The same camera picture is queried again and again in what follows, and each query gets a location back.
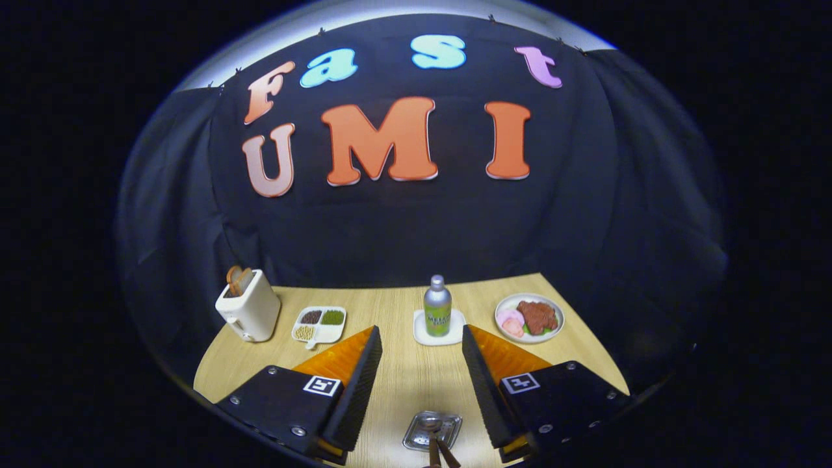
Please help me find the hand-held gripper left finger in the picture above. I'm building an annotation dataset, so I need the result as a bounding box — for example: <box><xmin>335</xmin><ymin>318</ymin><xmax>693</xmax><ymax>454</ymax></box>
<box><xmin>214</xmin><ymin>325</ymin><xmax>383</xmax><ymax>465</ymax></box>

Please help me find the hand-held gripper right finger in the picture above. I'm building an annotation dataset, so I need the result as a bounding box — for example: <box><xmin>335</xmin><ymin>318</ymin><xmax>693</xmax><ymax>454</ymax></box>
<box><xmin>461</xmin><ymin>324</ymin><xmax>634</xmax><ymax>463</ymax></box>

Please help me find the metal spoon with wooden handle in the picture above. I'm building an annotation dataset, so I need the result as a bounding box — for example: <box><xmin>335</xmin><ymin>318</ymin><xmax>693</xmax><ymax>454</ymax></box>
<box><xmin>419</xmin><ymin>416</ymin><xmax>446</xmax><ymax>468</ymax></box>

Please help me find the metal fork with wooden handle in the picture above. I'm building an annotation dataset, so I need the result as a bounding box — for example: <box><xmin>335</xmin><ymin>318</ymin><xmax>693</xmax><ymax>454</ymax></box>
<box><xmin>435</xmin><ymin>435</ymin><xmax>462</xmax><ymax>468</ymax></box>

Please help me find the white divided snack dish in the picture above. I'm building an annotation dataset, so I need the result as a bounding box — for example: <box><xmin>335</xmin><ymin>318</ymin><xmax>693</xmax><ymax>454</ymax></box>
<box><xmin>291</xmin><ymin>305</ymin><xmax>348</xmax><ymax>350</ymax></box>

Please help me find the pink ham slice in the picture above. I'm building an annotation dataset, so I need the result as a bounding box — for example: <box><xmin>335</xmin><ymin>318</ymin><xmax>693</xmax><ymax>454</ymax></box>
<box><xmin>497</xmin><ymin>309</ymin><xmax>526</xmax><ymax>338</ymax></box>

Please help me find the white square coaster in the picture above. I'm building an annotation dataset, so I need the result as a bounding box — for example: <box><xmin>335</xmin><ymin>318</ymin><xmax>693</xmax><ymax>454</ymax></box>
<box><xmin>413</xmin><ymin>308</ymin><xmax>466</xmax><ymax>346</ymax></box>

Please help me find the white plate with food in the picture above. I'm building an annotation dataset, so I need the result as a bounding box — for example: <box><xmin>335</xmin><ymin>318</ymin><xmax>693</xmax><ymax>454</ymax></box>
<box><xmin>495</xmin><ymin>293</ymin><xmax>566</xmax><ymax>345</ymax></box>

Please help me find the brown meat piece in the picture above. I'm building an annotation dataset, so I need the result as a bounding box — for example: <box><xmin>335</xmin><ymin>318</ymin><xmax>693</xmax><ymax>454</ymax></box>
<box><xmin>517</xmin><ymin>300</ymin><xmax>559</xmax><ymax>336</ymax></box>

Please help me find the green soda bottle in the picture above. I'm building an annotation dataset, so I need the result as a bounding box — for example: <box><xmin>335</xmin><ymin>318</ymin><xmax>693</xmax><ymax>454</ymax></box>
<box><xmin>424</xmin><ymin>274</ymin><xmax>453</xmax><ymax>337</ymax></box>

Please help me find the cream toaster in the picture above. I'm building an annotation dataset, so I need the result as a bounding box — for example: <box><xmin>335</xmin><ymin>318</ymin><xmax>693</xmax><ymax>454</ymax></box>
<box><xmin>215</xmin><ymin>269</ymin><xmax>282</xmax><ymax>343</ymax></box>

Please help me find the metal wire drain basket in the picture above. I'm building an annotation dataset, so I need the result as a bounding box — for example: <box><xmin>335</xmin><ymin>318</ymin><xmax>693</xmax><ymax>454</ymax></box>
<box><xmin>402</xmin><ymin>411</ymin><xmax>463</xmax><ymax>452</ymax></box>

